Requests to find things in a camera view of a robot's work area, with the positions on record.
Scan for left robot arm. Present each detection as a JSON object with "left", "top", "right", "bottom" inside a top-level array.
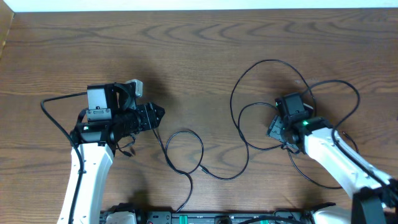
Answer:
[{"left": 58, "top": 80, "right": 165, "bottom": 223}]

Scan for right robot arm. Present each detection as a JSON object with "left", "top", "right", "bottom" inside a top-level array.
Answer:
[{"left": 267, "top": 93, "right": 397, "bottom": 223}]

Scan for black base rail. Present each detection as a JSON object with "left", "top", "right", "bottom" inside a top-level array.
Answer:
[{"left": 99, "top": 202, "right": 336, "bottom": 224}]

